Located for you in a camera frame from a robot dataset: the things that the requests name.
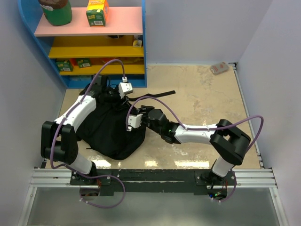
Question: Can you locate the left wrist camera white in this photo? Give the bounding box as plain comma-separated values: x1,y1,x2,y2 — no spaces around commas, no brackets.
118,76,133,99

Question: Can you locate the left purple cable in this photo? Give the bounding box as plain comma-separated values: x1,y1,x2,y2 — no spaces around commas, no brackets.
50,59,127,210

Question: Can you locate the black student backpack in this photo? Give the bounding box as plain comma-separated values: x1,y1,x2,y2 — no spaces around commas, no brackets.
76,84,176,161

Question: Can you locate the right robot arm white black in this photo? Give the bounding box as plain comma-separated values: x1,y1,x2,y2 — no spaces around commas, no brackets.
127,106,251,185

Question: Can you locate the green small box right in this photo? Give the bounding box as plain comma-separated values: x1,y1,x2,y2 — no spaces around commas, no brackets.
76,58,92,68

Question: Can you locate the green small box left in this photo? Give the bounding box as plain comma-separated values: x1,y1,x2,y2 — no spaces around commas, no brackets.
55,59,73,72

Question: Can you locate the blue shelf unit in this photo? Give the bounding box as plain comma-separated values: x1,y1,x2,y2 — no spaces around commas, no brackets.
18,0,147,89

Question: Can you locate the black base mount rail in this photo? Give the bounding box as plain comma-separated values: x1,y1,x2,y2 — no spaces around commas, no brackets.
70,169,237,198

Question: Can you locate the green small box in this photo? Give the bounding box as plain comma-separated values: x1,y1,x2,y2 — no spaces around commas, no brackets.
55,59,73,72
76,58,92,68

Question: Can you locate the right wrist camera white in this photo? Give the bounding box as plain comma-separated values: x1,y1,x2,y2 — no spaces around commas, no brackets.
127,114,143,131

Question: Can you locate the green brown bag on shelf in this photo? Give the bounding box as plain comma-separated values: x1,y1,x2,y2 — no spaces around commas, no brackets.
39,0,72,26

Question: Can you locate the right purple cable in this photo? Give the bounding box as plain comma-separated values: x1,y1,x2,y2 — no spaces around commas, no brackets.
127,96,264,203

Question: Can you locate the yellow green box on shelf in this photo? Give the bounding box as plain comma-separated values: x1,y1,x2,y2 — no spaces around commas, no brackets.
86,0,109,27

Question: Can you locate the grey red packet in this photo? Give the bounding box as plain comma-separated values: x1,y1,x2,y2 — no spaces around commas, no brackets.
210,62,230,75

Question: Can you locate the small yellow white box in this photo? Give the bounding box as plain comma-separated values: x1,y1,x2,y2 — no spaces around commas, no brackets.
132,40,143,48

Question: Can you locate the purple cable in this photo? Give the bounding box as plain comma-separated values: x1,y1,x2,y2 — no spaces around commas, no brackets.
127,96,264,203
50,59,127,210

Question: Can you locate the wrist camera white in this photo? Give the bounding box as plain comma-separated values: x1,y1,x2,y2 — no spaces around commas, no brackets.
118,76,133,99
127,114,143,131

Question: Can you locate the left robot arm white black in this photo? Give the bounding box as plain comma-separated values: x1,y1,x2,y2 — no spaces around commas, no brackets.
40,75,109,185

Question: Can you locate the orange snack packet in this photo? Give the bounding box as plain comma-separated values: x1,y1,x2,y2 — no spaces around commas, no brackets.
100,57,116,64

